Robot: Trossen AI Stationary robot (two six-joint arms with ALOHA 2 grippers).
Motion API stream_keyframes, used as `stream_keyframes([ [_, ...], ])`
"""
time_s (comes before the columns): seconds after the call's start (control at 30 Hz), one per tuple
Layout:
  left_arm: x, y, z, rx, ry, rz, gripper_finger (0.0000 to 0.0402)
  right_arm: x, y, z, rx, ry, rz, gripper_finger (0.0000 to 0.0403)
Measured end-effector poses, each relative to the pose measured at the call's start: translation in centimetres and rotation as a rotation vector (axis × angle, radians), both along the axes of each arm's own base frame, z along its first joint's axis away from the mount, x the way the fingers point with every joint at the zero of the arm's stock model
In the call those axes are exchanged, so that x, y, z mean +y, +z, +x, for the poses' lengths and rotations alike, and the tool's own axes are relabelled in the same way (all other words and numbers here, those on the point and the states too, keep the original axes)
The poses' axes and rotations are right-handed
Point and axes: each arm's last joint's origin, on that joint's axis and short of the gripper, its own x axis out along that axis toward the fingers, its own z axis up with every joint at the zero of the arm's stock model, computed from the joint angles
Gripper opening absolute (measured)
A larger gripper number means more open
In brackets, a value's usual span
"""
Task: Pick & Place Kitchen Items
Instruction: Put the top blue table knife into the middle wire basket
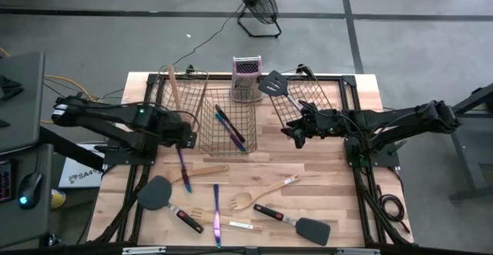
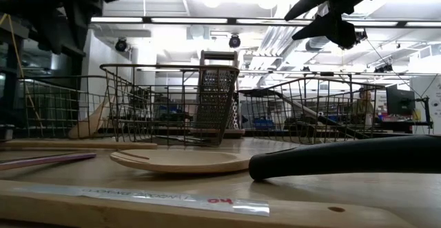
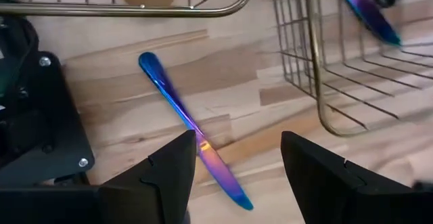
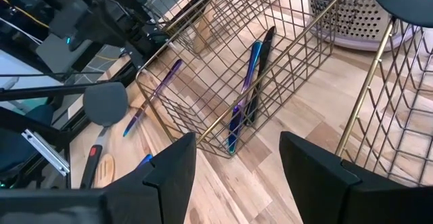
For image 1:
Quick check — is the wooden spork small label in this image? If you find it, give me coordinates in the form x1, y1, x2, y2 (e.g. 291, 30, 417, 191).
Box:
229, 174, 302, 211

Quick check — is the coiled black cable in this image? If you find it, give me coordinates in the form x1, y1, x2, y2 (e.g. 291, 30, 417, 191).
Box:
376, 184, 412, 236

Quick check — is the grey desk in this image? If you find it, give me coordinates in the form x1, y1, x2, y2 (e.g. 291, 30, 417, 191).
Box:
0, 143, 55, 248

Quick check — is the wooden spatula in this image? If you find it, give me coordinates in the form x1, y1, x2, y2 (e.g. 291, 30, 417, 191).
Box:
166, 64, 183, 112
164, 163, 231, 183

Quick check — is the silver frame bracket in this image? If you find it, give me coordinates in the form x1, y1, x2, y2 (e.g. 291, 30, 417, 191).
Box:
337, 247, 381, 255
121, 247, 167, 255

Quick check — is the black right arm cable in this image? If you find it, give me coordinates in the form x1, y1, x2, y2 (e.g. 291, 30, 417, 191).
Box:
298, 99, 373, 133

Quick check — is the iridescent purple table knife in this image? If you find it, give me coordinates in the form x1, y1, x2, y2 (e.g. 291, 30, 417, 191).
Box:
176, 146, 193, 193
212, 183, 223, 249

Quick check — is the copper wire basket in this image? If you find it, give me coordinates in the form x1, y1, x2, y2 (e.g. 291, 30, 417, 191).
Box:
197, 87, 258, 158
148, 65, 210, 133
268, 65, 333, 129

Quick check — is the black metal stand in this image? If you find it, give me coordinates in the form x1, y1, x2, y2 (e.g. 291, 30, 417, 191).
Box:
448, 82, 493, 202

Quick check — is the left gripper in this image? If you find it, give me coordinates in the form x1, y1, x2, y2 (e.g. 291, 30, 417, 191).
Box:
161, 112, 193, 153

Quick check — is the pink-handled box grater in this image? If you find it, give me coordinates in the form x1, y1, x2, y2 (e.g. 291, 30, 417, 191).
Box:
230, 55, 264, 103

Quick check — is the black slotted spatula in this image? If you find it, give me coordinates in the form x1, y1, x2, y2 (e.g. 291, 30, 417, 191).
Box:
257, 69, 311, 113

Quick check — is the black computer mouse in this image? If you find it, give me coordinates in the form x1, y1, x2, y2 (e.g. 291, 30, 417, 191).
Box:
16, 171, 44, 211

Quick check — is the keyboard with coloured keys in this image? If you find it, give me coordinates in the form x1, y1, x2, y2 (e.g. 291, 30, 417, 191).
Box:
0, 159, 13, 204

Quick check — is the black table knife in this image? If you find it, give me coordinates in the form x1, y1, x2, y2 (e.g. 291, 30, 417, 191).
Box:
213, 103, 247, 144

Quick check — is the white cardboard box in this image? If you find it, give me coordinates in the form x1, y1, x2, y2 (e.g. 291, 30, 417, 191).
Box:
57, 143, 106, 190

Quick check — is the grey flat panel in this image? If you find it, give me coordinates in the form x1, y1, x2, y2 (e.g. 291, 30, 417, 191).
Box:
0, 51, 46, 156

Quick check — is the black table frame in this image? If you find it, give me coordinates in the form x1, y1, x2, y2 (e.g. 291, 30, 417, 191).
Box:
87, 72, 416, 248

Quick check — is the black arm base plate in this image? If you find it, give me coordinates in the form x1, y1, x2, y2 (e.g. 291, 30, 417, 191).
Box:
102, 143, 159, 167
344, 136, 401, 168

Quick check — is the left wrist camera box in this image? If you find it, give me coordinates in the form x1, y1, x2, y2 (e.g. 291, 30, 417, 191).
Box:
183, 130, 197, 149

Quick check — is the black handle foreground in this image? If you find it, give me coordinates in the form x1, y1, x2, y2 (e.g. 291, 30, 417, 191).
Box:
253, 203, 332, 247

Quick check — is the black fan power cable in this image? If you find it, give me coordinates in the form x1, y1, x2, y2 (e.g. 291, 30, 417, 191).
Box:
171, 2, 247, 68

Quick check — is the black spatula red-black handle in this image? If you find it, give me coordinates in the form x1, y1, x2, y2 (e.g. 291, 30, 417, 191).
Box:
136, 174, 205, 235

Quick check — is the yellow round object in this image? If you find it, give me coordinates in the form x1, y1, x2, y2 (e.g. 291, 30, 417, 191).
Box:
49, 188, 67, 210

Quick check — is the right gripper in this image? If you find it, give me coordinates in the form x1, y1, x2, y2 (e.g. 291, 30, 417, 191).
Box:
280, 110, 335, 150

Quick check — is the yellow extension cable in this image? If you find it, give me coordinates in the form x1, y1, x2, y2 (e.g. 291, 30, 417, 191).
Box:
0, 45, 99, 126

